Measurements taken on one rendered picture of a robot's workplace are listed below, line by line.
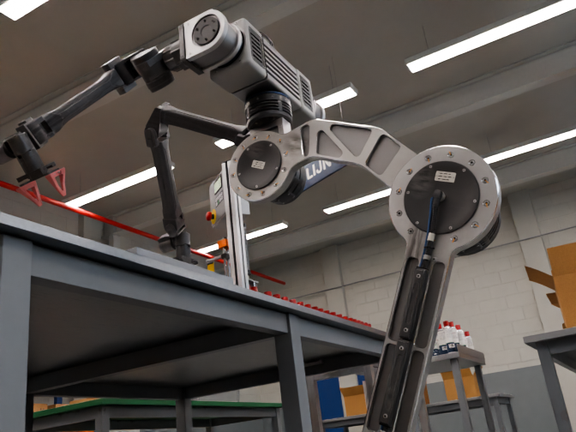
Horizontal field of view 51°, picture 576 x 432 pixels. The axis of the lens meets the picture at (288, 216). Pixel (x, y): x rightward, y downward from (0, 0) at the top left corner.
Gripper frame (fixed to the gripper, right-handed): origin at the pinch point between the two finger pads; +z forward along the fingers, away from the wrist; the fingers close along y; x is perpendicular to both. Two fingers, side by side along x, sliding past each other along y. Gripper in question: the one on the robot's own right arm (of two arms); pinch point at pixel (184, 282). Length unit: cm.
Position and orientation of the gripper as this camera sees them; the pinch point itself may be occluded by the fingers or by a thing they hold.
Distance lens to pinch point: 238.8
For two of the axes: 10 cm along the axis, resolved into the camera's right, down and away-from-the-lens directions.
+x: 8.7, -2.6, -4.2
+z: 1.0, 9.3, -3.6
